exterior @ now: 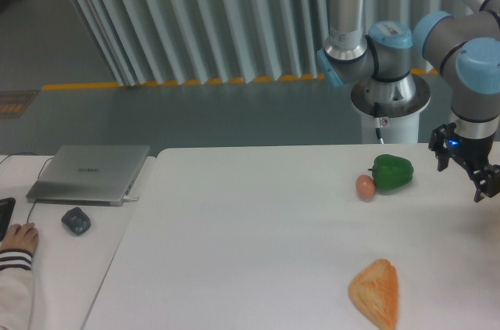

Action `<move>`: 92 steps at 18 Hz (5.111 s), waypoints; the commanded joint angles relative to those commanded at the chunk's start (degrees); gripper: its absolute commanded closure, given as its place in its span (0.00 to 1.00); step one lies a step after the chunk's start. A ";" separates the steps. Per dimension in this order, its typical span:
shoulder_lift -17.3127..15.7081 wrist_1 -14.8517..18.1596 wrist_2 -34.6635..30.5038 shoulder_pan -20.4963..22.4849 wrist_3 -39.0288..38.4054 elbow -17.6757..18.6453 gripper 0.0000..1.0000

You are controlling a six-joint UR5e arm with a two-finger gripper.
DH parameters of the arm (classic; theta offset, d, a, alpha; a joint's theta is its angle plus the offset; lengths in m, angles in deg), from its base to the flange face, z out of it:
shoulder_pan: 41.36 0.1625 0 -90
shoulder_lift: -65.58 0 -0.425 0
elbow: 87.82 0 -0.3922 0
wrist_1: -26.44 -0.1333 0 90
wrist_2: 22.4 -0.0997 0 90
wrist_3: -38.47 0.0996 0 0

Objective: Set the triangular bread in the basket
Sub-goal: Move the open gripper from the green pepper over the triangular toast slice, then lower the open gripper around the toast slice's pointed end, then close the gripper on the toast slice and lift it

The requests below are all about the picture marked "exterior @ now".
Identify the white striped sleeve forearm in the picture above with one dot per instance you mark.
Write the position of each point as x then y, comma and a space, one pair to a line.
17, 288

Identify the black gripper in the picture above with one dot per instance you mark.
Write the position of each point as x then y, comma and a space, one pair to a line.
469, 144

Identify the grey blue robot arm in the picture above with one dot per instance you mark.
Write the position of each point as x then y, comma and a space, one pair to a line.
389, 99

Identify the brown egg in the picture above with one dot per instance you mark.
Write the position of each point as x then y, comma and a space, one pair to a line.
365, 187

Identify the triangular golden bread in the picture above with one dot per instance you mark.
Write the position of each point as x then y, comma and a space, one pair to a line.
374, 292

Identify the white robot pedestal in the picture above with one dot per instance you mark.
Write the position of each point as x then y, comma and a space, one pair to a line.
399, 130

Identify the green bell pepper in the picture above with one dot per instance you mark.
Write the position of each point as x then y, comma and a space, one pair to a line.
391, 172

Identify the silver closed laptop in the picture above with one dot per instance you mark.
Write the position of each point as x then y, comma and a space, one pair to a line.
89, 175

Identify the person's hand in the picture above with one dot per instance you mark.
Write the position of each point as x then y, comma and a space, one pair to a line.
24, 238

